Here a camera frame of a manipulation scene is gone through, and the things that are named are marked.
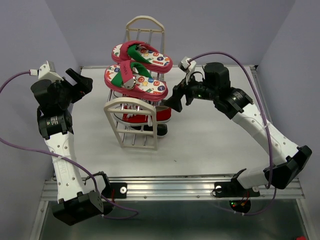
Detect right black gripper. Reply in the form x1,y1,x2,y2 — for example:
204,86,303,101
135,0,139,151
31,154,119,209
162,71,218,113

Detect red sneaker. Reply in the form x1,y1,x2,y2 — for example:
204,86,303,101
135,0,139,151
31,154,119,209
111,91,147,101
113,105,172,127

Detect black sneaker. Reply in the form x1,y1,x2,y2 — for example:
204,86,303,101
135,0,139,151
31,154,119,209
127,123,169,138

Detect pink green sandal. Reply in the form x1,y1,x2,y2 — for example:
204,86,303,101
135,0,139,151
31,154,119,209
104,60,169,102
111,40,173,74

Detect cream metal shoe shelf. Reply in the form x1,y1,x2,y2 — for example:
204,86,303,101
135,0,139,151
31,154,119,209
103,15,167,150

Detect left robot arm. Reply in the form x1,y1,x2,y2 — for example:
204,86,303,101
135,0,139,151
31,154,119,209
30,65,113,226

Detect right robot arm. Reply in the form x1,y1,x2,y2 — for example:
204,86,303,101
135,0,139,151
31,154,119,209
164,62,312,198

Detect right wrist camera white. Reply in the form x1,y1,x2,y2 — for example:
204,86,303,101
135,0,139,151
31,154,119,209
178,56,197,74

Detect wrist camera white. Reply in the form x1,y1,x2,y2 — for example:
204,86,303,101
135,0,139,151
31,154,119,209
178,56,197,74
29,60,63,82

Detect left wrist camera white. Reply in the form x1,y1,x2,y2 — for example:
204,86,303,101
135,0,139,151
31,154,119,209
29,60,63,82

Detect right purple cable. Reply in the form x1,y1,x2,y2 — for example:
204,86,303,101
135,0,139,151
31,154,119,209
189,51,278,216

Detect purple cable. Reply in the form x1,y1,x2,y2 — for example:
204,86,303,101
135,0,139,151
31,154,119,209
0,70,139,220
189,51,278,216

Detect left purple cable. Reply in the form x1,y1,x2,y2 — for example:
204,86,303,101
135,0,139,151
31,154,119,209
0,70,139,220

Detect aluminium mounting rail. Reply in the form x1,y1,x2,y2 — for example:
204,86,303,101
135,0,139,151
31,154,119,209
40,175,305,202

